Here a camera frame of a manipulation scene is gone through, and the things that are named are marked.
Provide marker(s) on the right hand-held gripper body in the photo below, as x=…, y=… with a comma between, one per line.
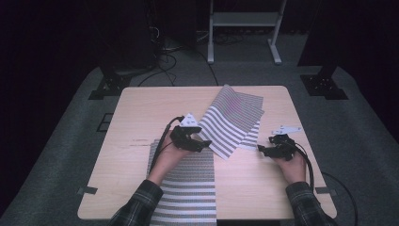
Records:
x=284, y=142

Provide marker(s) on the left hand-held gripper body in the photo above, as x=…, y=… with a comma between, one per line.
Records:
x=185, y=133

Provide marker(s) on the striped woven placemat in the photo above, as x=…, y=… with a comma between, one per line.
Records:
x=188, y=188
x=251, y=138
x=229, y=122

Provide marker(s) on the person's right hand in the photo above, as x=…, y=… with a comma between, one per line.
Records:
x=293, y=171

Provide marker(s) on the person's left hand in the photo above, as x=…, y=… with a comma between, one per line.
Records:
x=167, y=160

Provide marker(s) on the grey tape piece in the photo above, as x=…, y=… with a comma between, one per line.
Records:
x=87, y=190
x=325, y=190

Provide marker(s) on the black stand base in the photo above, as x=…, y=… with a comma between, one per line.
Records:
x=109, y=84
x=323, y=86

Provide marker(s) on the dark floor outlet cover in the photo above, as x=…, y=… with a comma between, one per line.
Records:
x=105, y=122

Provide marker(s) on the white metal stand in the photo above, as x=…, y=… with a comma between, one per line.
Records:
x=244, y=19

